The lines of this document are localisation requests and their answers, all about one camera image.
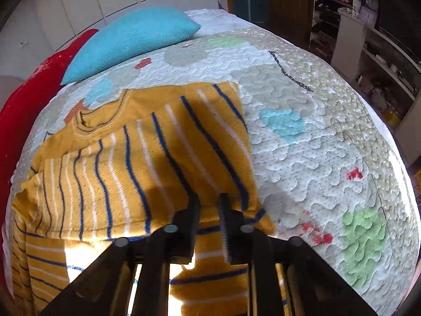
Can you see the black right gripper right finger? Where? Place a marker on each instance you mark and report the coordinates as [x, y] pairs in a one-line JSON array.
[[285, 277]]

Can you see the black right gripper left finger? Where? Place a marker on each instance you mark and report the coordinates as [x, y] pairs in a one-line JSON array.
[[132, 277]]

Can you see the yellow striped knit sweater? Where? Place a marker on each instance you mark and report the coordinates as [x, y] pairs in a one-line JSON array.
[[123, 170]]

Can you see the patchwork quilted bedspread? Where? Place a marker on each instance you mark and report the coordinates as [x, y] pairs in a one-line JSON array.
[[326, 167]]

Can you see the red embroidered pillow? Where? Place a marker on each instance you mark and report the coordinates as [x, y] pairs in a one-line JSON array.
[[22, 108]]

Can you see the turquoise knit pillow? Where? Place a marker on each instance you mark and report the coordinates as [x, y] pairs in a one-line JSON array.
[[133, 34]]

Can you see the white open shelf unit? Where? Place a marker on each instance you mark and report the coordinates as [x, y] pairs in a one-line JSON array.
[[378, 53]]

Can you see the white wardrobe doors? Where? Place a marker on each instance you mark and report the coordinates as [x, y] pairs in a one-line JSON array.
[[35, 29]]

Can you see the small desk clock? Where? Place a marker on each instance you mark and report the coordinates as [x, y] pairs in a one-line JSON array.
[[373, 5]]

